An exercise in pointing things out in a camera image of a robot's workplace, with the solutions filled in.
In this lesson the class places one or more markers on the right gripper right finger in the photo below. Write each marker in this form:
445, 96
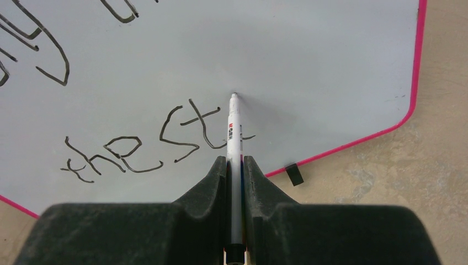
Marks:
280, 230

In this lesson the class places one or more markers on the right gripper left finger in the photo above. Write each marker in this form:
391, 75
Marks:
190, 230

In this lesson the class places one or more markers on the white marker pen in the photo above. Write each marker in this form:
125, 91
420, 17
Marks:
235, 247

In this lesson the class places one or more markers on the red-framed whiteboard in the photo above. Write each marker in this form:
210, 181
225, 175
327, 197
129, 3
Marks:
127, 101

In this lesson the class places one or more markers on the whiteboard wire stand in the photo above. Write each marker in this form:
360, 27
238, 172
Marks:
294, 174

